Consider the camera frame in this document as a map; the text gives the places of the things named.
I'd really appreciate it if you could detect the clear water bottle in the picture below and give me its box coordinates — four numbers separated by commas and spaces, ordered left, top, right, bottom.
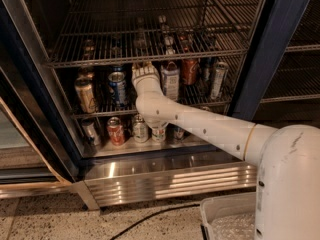
134, 17, 148, 57

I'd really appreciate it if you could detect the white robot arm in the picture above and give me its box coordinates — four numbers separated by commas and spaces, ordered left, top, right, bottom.
132, 63, 320, 240

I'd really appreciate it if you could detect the white label juice bottle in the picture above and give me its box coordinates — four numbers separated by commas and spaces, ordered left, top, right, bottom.
160, 60, 180, 101

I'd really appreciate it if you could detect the red can bottom shelf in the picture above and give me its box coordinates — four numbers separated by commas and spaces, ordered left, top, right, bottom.
107, 117, 125, 146

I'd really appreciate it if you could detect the stainless steel fridge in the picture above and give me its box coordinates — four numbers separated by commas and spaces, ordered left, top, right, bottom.
0, 0, 310, 208

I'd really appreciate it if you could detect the open fridge door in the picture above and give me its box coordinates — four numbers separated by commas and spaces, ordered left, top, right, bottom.
0, 66, 78, 198

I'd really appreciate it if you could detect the blue Pepsi can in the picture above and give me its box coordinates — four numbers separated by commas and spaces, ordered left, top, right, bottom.
108, 71, 128, 107

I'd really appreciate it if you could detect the red Coca-Cola can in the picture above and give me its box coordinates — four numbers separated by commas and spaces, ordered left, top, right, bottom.
181, 58, 199, 85

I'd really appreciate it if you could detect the dark can behind red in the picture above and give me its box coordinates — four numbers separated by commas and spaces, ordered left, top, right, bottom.
200, 57, 214, 81

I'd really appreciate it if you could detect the green white can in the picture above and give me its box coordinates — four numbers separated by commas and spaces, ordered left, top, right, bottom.
132, 114, 149, 143
152, 128, 166, 142

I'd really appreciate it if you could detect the gold beverage can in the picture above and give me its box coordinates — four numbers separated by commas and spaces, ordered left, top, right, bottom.
75, 77, 97, 114

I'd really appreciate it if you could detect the blue silver can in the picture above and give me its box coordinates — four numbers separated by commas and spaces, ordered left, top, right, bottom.
173, 126, 185, 141

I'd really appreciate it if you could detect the tall silver can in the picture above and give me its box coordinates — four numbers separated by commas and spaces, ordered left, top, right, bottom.
210, 61, 229, 100

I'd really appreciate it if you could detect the silver can bottom left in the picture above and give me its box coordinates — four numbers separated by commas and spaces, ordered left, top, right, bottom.
81, 119, 101, 146

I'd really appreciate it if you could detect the clear plastic bin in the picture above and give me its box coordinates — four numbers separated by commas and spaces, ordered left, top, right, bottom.
200, 192, 256, 240

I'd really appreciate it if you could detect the middle wire shelf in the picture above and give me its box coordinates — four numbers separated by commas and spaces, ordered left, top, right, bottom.
56, 56, 242, 120

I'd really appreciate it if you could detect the upper wire shelf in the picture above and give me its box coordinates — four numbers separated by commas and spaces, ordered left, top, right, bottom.
48, 0, 262, 68

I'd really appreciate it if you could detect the black cable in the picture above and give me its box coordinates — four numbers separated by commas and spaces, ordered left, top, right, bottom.
109, 202, 201, 240

